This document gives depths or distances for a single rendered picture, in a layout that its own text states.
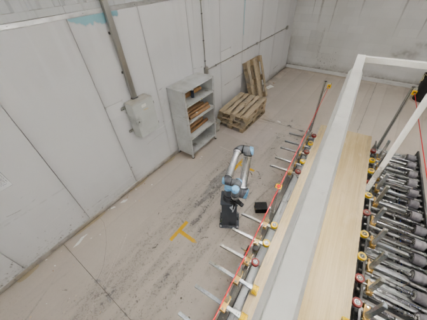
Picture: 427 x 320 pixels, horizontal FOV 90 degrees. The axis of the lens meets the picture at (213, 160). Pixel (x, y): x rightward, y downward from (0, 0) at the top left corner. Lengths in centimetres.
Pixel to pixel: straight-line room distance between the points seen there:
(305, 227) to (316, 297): 166
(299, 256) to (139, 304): 285
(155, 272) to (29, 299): 167
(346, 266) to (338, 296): 31
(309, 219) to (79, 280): 346
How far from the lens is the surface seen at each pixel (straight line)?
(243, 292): 264
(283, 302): 73
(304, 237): 83
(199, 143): 496
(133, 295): 349
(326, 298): 250
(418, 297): 295
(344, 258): 272
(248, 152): 285
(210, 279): 334
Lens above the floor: 316
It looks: 42 degrees down
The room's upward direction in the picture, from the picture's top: 4 degrees counter-clockwise
